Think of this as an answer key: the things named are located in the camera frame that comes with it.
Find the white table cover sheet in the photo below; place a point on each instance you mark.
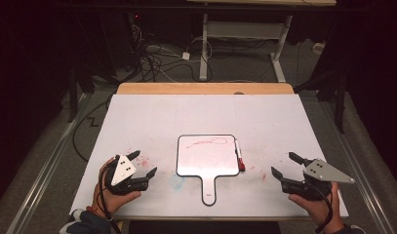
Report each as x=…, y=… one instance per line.
x=202, y=113

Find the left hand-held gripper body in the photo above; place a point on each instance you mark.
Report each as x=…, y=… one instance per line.
x=123, y=170

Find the person's right hand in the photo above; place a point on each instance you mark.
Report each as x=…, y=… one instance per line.
x=316, y=209

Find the white metal desk frame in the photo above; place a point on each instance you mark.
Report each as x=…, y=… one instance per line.
x=245, y=31

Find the person's left hand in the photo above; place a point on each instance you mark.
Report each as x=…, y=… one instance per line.
x=116, y=201

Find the metal floor rail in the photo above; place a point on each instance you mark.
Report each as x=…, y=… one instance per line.
x=43, y=175
x=358, y=169

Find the white power adapter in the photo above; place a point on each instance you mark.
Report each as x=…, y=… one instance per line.
x=186, y=56

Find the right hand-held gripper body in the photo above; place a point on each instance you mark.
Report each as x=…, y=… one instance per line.
x=318, y=172

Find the wooden table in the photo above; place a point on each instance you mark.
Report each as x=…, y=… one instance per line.
x=202, y=88

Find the white marker pen red cap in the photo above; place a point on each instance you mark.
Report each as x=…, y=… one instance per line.
x=239, y=156

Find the black metal stand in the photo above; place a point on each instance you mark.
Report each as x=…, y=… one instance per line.
x=340, y=107
x=72, y=97

